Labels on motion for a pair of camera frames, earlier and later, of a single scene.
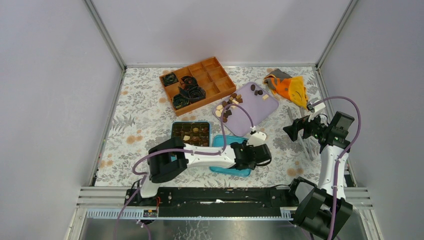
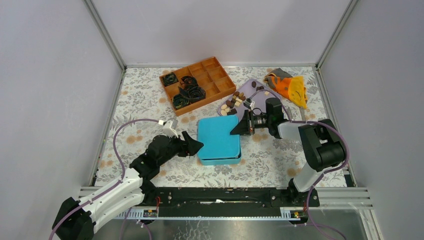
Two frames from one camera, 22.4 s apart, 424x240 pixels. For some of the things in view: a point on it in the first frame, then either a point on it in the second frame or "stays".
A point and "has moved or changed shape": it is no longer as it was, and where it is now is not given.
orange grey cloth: x=282 y=84 stays
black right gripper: x=292 y=130 to x=244 y=127
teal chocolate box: x=194 y=133 has moved or changed shape
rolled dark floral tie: x=170 y=78 stays
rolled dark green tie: x=179 y=100 stays
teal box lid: x=218 y=141 to x=215 y=134
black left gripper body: x=250 y=166 to x=176 y=148
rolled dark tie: x=188 y=82 stays
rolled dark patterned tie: x=193 y=93 stays
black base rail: x=213 y=202 stays
